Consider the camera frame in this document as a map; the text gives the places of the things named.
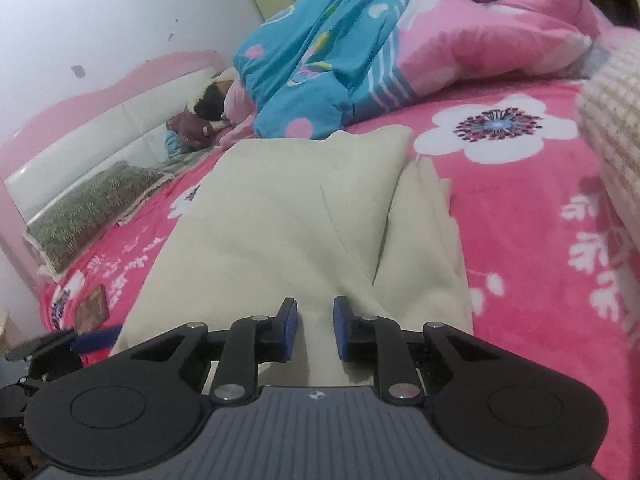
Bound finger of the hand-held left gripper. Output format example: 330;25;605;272
70;326;123;357

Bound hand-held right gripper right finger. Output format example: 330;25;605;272
333;296;501;405

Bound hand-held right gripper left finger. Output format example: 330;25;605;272
130;297;300;405

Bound cream zip jacket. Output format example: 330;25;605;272
110;125;476;391

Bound green floral pillow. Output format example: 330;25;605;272
25;162;168;273

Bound checked pillow cloth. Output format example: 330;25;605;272
115;152;213;228

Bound light blue cloth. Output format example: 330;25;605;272
163;130;186;157

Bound pink and white headboard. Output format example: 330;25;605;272
0;50;226;281

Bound blue and pink quilt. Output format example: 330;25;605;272
222;0;601;141

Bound pink knit sweater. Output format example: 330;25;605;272
575;27;640;241

